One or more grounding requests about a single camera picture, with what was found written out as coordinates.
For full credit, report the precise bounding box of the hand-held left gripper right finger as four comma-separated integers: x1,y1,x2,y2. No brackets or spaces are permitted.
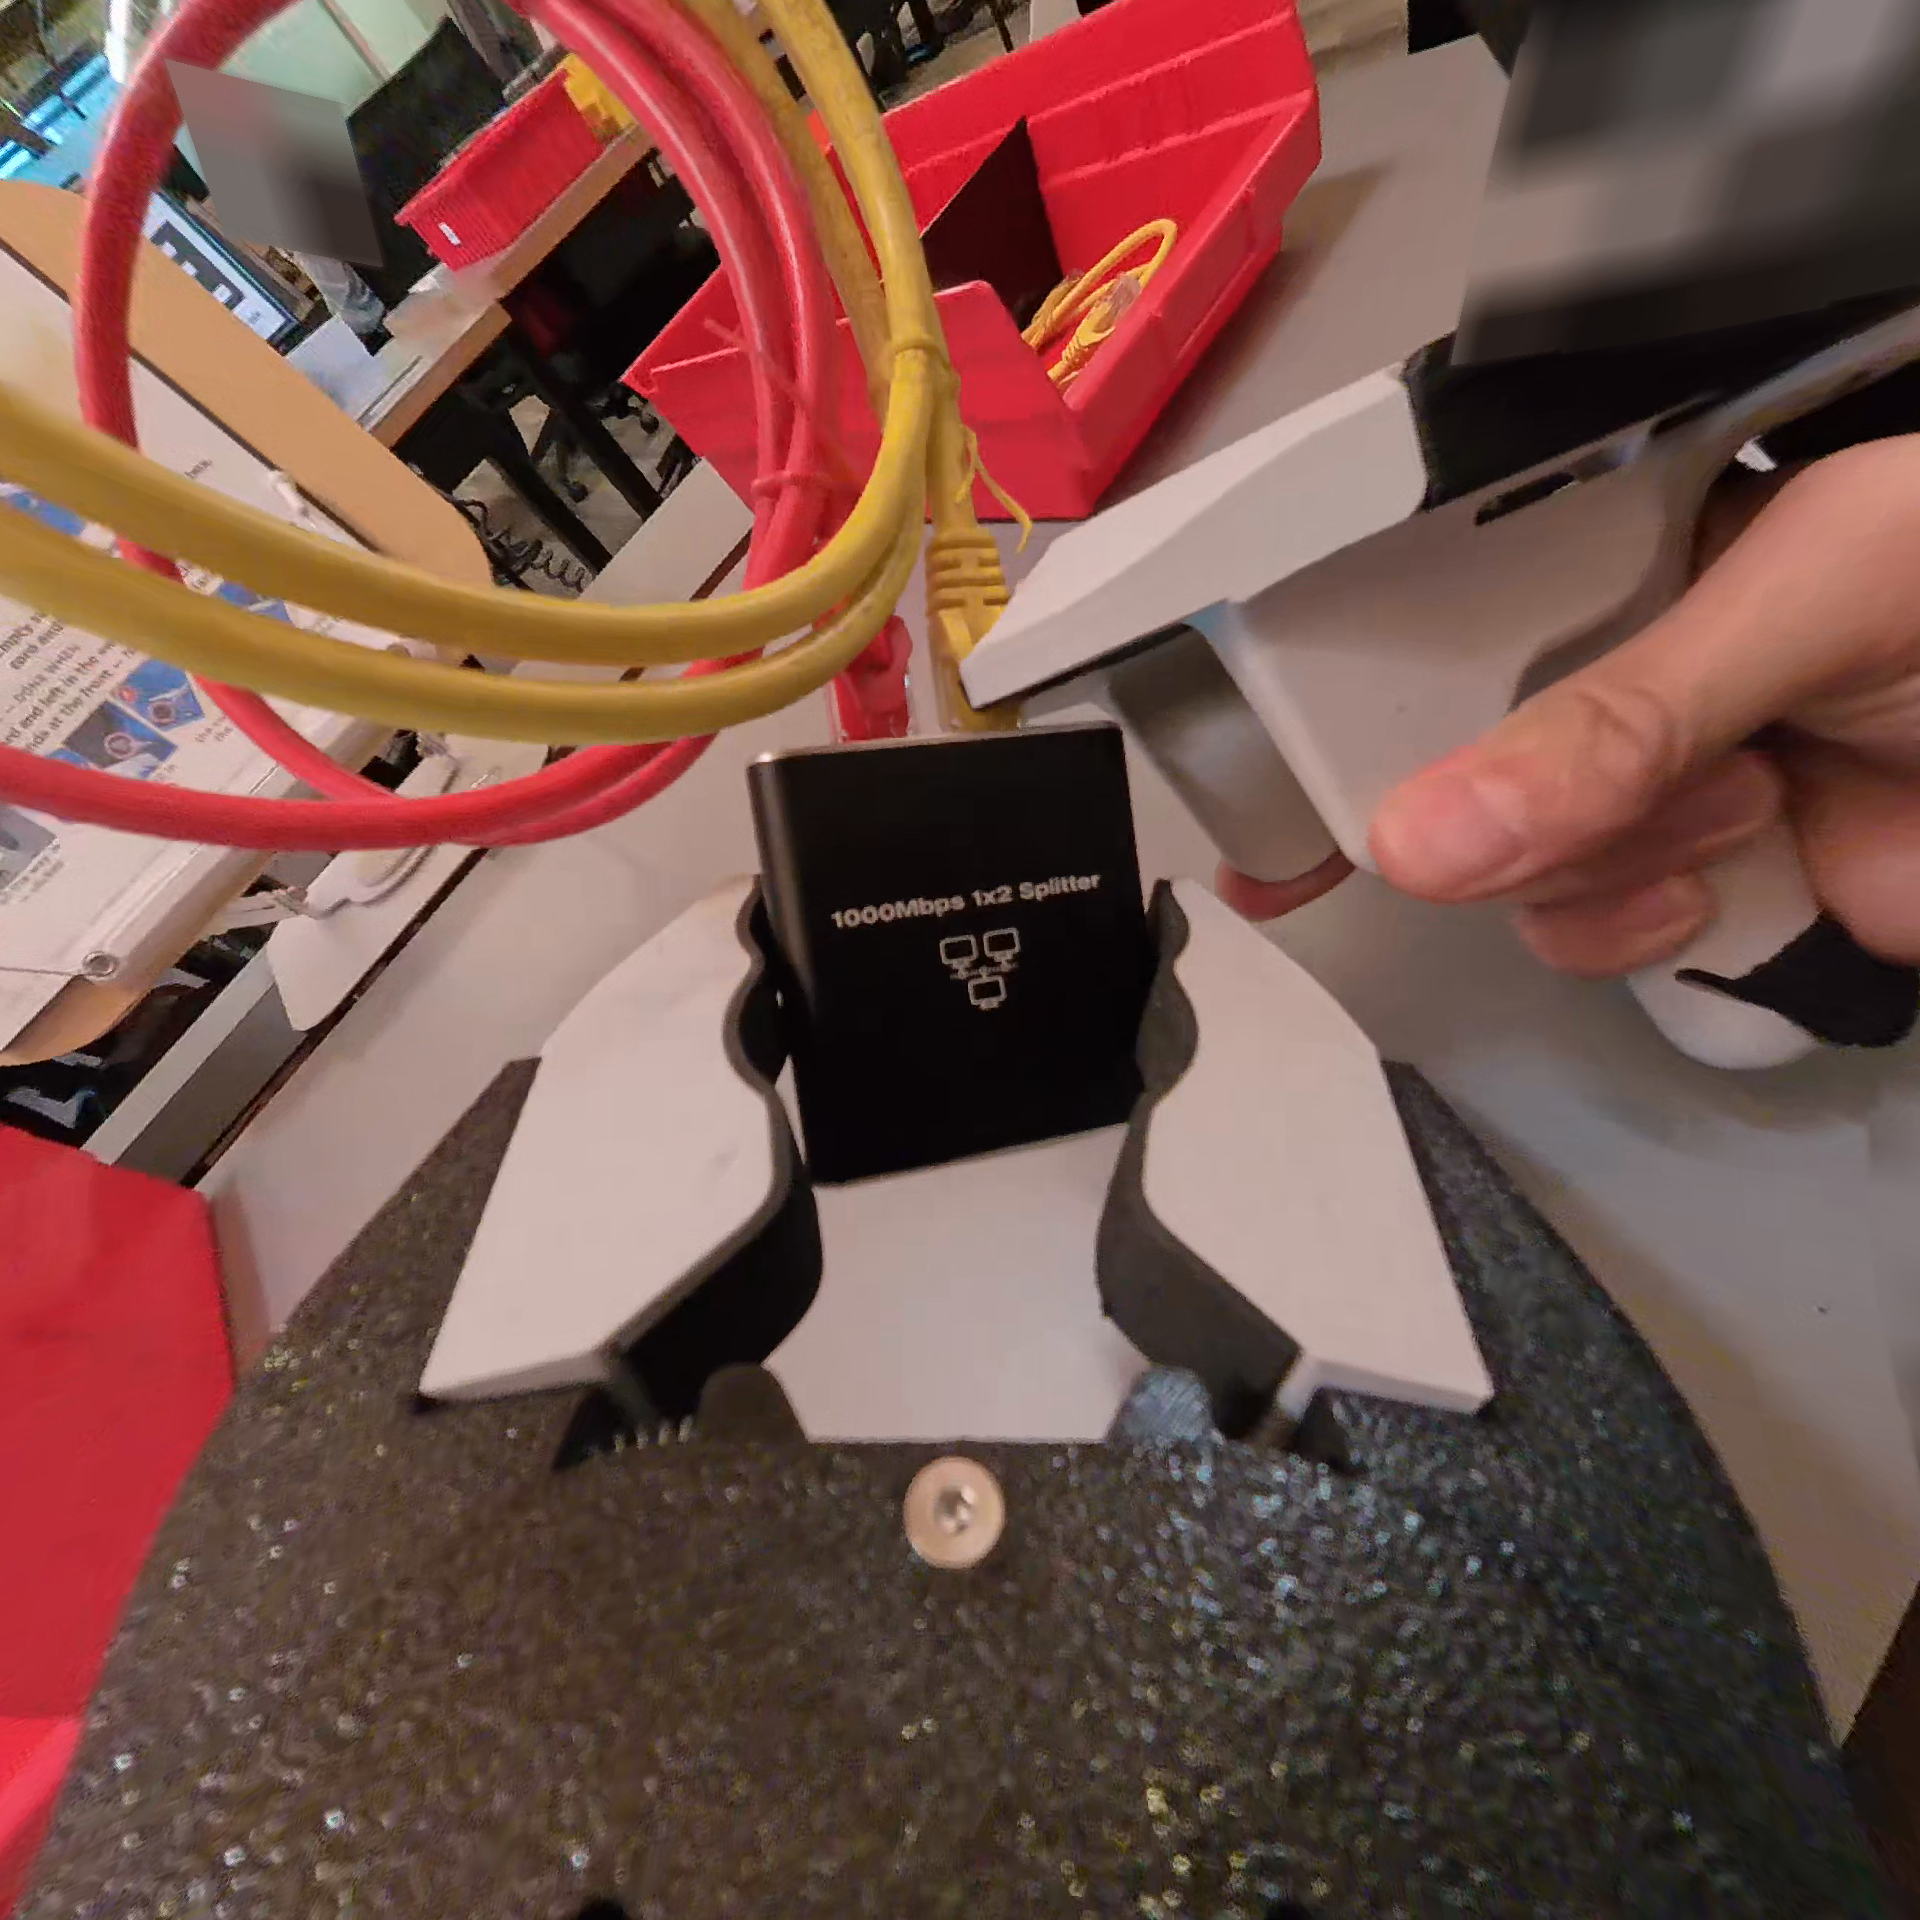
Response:
1095,877,1497,1448

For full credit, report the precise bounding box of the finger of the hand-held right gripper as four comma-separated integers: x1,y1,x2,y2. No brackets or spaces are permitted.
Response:
958,372,1707,879
1106,630,1353,887

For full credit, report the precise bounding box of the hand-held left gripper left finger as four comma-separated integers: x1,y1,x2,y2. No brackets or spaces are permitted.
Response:
417,877,828,1426

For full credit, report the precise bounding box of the black port adapter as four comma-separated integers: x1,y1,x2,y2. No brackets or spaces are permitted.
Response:
747,725,1149,1185

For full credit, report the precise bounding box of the red ethernet cable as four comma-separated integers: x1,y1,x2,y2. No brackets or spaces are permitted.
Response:
0,0,922,852

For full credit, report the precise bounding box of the yellow ethernet cable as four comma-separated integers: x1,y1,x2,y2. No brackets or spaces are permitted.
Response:
0,0,1025,746
1020,216,1181,394

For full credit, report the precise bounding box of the person's right hand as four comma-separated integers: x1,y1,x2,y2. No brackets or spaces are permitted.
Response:
1217,439,1920,981

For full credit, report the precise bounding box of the white stand base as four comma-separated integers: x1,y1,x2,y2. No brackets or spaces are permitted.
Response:
268,735,506,1037

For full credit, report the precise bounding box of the black bin divider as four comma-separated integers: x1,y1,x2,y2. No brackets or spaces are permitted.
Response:
908,117,1046,327

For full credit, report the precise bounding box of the red plastic bin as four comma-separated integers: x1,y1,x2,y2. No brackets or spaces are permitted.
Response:
0,1122,242,1854
620,0,1325,521
394,64,620,274

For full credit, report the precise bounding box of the printed instruction sheet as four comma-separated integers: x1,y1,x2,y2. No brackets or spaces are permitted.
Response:
0,180,501,1070

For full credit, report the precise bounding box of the wood-top office desk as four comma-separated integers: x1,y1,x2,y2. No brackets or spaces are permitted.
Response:
282,133,666,527

